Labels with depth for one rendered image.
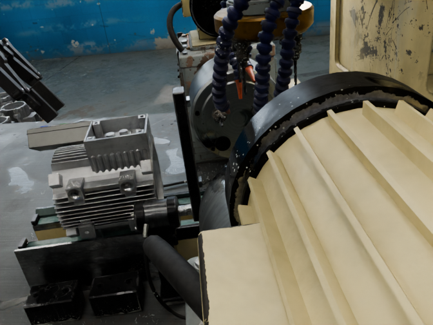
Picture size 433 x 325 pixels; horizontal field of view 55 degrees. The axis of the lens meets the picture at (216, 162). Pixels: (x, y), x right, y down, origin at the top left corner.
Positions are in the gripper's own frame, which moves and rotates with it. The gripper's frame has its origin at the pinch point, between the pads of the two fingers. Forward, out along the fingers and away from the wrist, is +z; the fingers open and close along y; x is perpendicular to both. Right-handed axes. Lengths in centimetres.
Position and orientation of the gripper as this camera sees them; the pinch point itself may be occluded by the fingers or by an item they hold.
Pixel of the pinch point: (44, 102)
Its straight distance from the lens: 94.7
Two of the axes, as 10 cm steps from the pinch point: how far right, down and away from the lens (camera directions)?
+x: -8.0, 5.6, 2.2
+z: 5.9, 6.8, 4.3
